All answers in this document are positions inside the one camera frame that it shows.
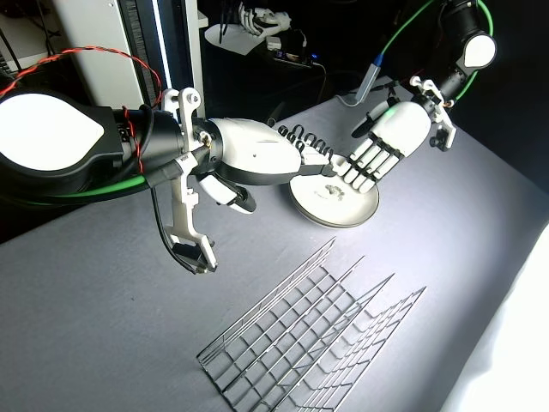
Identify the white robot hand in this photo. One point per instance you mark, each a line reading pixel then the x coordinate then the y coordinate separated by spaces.
pixel 403 126
pixel 257 150

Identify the white plate with printed underside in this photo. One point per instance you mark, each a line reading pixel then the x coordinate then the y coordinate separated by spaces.
pixel 343 206

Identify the spare white robot hand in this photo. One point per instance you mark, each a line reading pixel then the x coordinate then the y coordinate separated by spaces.
pixel 274 19

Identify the black electronics box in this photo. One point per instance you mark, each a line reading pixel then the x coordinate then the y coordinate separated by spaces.
pixel 300 58

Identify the small white device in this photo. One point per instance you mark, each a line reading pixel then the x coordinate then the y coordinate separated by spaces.
pixel 273 43

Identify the white round stand base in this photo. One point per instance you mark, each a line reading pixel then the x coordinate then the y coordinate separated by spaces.
pixel 231 38

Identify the white robot body column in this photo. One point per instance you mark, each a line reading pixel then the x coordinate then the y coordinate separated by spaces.
pixel 98 43

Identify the grey table cloth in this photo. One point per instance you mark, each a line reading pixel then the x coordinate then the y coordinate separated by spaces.
pixel 128 322

